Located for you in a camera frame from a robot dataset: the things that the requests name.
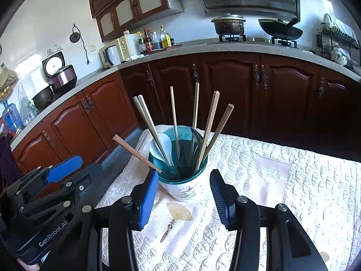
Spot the floral ceramic bowl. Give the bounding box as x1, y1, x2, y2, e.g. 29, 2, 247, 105
331, 47, 352, 66

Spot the black gas stove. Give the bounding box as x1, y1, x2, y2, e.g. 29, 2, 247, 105
217, 34, 299, 49

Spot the black cooking pot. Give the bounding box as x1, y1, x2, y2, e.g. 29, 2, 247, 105
31, 85, 55, 111

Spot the group of condiment bottles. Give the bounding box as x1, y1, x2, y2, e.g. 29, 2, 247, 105
137, 25, 176, 55

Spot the white floral teal-rimmed utensil cup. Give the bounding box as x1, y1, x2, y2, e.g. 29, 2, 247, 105
148, 126, 208, 202

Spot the black wire dish rack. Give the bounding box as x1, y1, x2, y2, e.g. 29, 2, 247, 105
315, 13, 361, 72

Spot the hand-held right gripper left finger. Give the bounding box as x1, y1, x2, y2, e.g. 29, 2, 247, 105
76, 171, 160, 271

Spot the cream microwave oven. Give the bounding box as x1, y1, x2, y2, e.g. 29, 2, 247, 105
99, 35, 133, 69

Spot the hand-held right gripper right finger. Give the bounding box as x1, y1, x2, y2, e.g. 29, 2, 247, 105
210, 170, 323, 271

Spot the cream quilted tablecloth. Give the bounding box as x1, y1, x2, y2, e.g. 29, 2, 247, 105
94, 124, 361, 271

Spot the light wooden chopstick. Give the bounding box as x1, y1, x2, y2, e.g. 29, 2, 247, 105
194, 90, 220, 173
169, 86, 181, 160
191, 82, 200, 153

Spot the beige hanging bag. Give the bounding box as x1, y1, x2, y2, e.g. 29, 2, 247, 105
0, 63, 20, 100

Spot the clear plastic bag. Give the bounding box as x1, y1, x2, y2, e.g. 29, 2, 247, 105
17, 83, 38, 126

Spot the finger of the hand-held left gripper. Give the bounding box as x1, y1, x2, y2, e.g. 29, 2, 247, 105
17, 162, 103, 223
7, 155, 83, 198

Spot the blue water jug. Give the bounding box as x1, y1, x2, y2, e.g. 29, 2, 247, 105
1, 100, 23, 134

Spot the white plastic rice spoon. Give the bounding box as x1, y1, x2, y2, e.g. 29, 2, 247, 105
149, 133, 174, 168

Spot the black wok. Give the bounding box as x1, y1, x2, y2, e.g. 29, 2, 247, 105
257, 17, 304, 40

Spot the lidded metal stock pot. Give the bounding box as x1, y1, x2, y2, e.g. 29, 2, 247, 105
211, 13, 247, 36

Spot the maroon rice cooker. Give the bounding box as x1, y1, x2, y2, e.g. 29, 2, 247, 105
42, 50, 78, 94

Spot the grey stone kitchen countertop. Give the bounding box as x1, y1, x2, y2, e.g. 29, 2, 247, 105
10, 40, 361, 151

